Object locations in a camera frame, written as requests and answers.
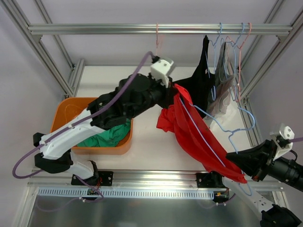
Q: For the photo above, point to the white slotted cable duct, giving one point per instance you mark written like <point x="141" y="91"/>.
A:
<point x="127" y="193"/>

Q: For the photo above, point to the aluminium hanging rail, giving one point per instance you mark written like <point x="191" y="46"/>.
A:
<point x="165" y="29"/>

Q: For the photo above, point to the blue hanger under black top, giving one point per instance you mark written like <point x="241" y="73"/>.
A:
<point x="213" y="88"/>

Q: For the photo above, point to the red tank top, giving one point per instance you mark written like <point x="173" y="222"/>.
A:
<point x="194" y="136"/>

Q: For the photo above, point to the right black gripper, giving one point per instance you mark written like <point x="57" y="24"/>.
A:
<point x="261" y="161"/>

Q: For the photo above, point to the aluminium front rail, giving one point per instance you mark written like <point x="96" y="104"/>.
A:
<point x="130" y="179"/>

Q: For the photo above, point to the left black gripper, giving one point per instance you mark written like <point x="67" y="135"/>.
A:
<point x="169" y="95"/>

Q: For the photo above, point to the pink hanger far right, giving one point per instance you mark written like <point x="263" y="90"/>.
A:
<point x="239" y="71"/>

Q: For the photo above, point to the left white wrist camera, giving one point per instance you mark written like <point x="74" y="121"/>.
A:
<point x="161" y="69"/>

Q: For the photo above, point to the green tank top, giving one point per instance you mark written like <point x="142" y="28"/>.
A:
<point x="109" y="138"/>

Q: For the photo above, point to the pink wire hanger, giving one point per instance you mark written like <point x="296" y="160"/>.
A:
<point x="159" y="41"/>

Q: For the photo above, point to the grey tank top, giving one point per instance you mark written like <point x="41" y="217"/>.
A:
<point x="224" y="84"/>

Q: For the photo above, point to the black tank top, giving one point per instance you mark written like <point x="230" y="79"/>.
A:
<point x="199" y="85"/>

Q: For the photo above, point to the orange plastic basket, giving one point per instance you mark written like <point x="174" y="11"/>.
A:
<point x="70" y="108"/>

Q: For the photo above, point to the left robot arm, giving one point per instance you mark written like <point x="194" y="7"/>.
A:
<point x="133" y="96"/>

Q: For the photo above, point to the blue wire hanger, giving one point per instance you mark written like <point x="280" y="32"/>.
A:
<point x="221" y="127"/>

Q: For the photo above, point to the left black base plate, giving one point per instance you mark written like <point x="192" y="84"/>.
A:
<point x="101" y="178"/>

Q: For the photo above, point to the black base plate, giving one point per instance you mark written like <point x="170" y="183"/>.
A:
<point x="101" y="178"/>
<point x="202" y="179"/>

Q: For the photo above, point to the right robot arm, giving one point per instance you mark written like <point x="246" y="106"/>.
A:
<point x="264" y="193"/>

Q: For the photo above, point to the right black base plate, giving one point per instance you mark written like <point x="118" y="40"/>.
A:
<point x="202" y="179"/>

